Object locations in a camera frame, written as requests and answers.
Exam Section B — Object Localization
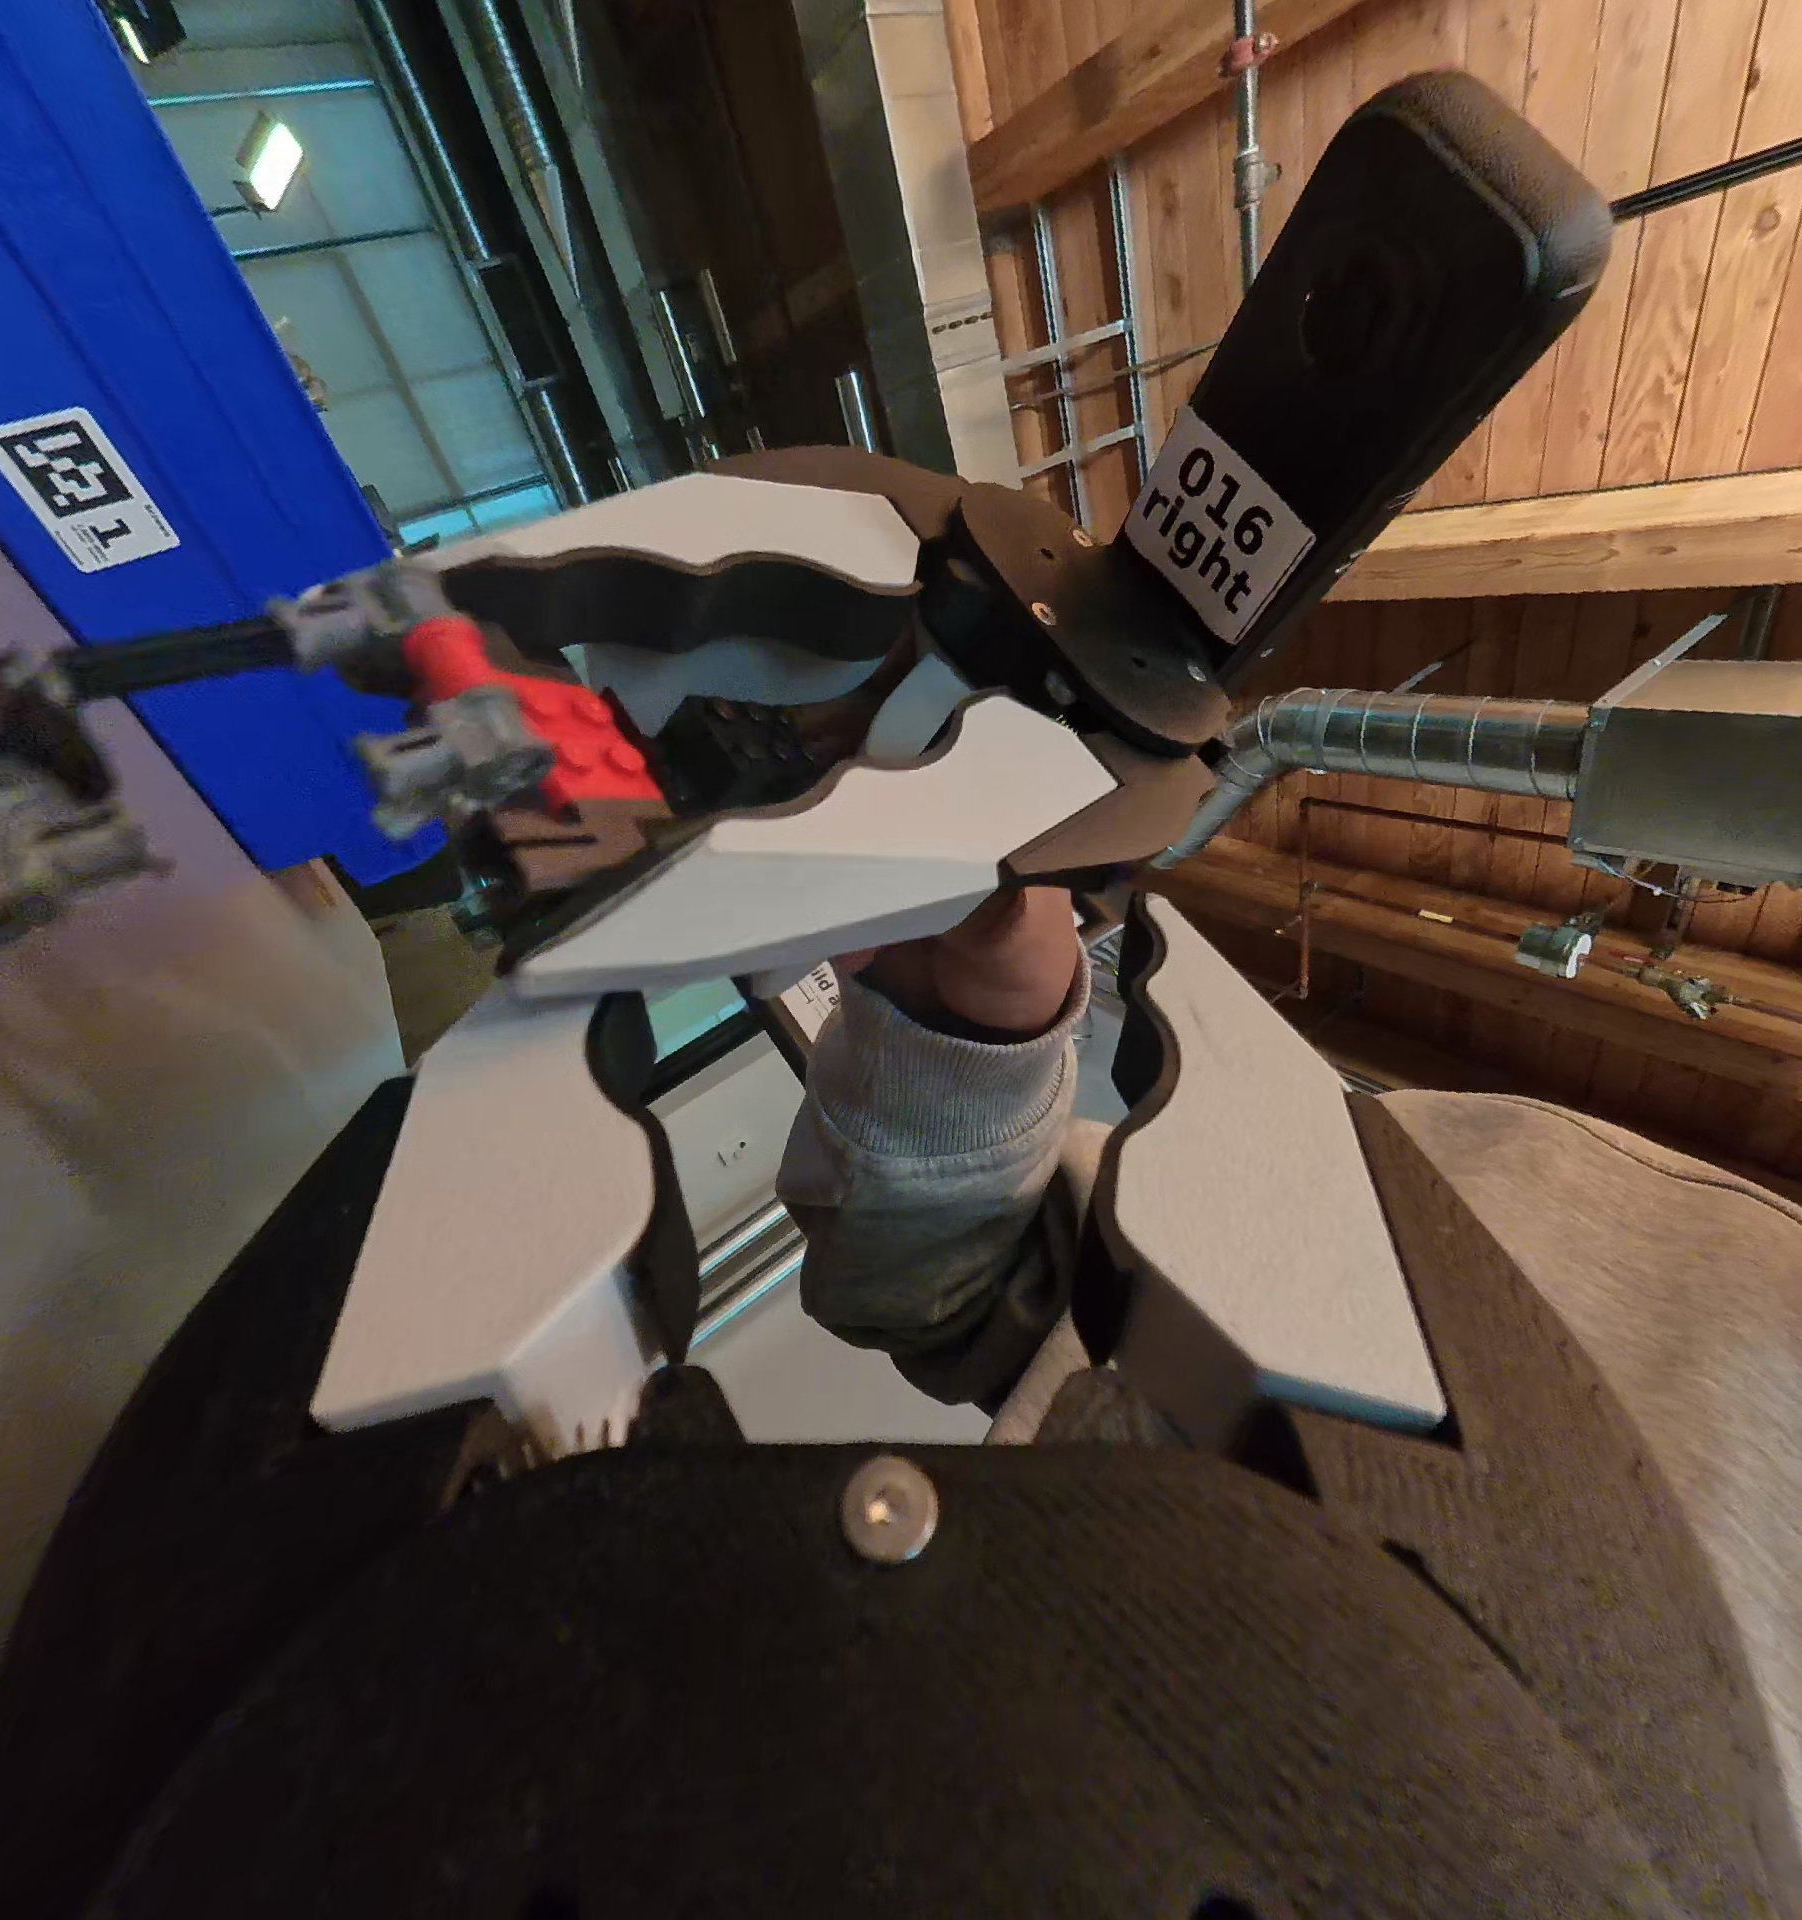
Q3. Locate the blue plastic bin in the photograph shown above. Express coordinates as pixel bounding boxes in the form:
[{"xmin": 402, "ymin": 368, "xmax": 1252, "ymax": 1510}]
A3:
[{"xmin": 0, "ymin": 0, "xmax": 459, "ymax": 887}]

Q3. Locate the person's right hand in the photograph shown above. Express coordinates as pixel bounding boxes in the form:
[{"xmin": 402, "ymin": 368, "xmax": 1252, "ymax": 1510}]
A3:
[{"xmin": 853, "ymin": 877, "xmax": 1091, "ymax": 1039}]

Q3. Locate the grey metal pipe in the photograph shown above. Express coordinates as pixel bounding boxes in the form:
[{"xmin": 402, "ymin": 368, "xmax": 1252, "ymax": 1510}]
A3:
[{"xmin": 1224, "ymin": 0, "xmax": 1282, "ymax": 310}]

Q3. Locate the red black lego assembly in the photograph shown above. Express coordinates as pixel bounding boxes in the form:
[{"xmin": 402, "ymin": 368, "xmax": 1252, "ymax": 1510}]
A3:
[{"xmin": 0, "ymin": 557, "xmax": 691, "ymax": 963}]

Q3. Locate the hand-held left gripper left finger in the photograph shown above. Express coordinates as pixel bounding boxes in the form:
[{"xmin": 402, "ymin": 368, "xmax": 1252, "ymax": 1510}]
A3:
[{"xmin": 302, "ymin": 990, "xmax": 704, "ymax": 1442}]

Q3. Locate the person's grey sweater torso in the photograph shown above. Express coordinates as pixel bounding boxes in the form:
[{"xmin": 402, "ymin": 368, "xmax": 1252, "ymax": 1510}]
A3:
[{"xmin": 1354, "ymin": 1091, "xmax": 1802, "ymax": 1920}]

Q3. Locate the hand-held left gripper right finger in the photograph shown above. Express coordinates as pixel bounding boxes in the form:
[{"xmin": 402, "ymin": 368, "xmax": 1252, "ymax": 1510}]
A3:
[{"xmin": 1071, "ymin": 894, "xmax": 1448, "ymax": 1447}]

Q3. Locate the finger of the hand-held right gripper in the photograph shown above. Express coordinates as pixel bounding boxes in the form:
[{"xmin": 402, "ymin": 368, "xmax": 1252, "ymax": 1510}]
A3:
[
  {"xmin": 418, "ymin": 470, "xmax": 983, "ymax": 775},
  {"xmin": 496, "ymin": 694, "xmax": 1124, "ymax": 1005}
]

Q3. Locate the silver metal air duct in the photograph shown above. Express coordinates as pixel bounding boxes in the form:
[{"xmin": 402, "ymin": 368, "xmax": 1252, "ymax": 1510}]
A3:
[{"xmin": 1155, "ymin": 654, "xmax": 1802, "ymax": 900}]

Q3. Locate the ceiling lamp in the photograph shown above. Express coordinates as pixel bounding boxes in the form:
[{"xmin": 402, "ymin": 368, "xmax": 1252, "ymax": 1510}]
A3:
[{"xmin": 231, "ymin": 107, "xmax": 315, "ymax": 214}]

